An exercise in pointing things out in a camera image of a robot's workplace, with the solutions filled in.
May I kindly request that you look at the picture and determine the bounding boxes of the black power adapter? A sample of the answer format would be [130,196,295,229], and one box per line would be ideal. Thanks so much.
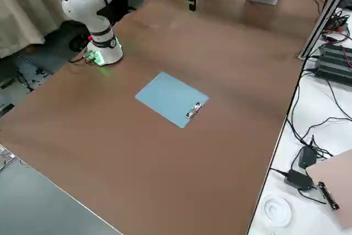
[298,144,318,169]
[284,168,315,191]

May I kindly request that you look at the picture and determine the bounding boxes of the beige curtain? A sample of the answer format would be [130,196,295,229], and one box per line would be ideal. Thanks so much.
[0,0,71,58]

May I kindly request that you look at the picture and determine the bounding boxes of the grey side table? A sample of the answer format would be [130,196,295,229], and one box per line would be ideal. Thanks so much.
[0,144,123,235]

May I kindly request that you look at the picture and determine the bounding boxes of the blue A4 clipboard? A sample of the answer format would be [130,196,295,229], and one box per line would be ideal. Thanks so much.
[134,71,210,129]

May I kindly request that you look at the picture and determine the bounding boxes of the white round roll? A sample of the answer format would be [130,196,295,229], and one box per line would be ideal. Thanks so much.
[263,194,293,228]

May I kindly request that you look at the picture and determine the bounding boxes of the black ribbed power unit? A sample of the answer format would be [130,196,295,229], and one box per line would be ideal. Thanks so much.
[314,41,352,85]

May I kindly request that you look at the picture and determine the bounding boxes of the black cable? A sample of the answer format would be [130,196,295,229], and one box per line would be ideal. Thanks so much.
[285,65,321,147]
[302,116,352,144]
[68,52,92,64]

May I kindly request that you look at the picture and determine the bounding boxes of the brown clipboard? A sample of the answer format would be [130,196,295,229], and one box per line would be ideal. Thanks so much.
[304,149,352,229]

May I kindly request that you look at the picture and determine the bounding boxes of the power strip with red plugs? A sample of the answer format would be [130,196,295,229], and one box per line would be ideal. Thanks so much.
[324,9,351,34]

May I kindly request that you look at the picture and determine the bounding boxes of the aluminium frame post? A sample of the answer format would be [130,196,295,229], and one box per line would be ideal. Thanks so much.
[299,0,351,60]

